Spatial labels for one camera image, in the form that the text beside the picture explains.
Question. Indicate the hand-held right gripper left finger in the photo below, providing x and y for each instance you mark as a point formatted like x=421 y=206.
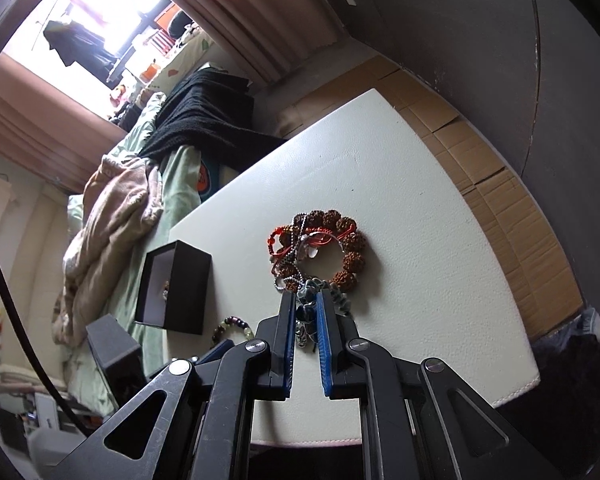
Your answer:
x=289 y=350

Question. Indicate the beige fleece blanket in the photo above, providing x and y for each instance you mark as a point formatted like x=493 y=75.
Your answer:
x=110 y=210

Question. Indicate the black knit blanket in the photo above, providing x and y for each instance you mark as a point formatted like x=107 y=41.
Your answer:
x=200 y=110

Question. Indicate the light green bed sheet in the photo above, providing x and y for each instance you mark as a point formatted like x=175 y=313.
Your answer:
x=180 y=185

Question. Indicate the pink curtain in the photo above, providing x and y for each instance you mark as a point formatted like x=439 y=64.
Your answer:
x=260 y=25
x=40 y=120

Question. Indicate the black jewelry box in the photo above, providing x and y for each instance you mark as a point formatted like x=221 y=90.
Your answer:
x=187 y=285

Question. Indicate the brown cardboard sheets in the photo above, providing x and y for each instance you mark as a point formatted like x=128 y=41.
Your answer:
x=530 y=220

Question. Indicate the dark cloth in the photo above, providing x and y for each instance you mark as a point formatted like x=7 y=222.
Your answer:
x=575 y=355

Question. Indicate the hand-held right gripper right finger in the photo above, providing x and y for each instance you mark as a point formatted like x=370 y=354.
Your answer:
x=324 y=350

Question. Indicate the cream printed cloth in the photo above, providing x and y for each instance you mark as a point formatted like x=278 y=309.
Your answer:
x=185 y=55

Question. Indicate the orange and blue printed pillow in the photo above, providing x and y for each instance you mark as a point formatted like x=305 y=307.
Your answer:
x=206 y=180

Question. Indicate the dark hanging clothes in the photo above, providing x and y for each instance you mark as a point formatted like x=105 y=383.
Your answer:
x=80 y=42

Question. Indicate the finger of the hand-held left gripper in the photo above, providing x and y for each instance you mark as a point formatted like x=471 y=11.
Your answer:
x=217 y=352
x=114 y=352

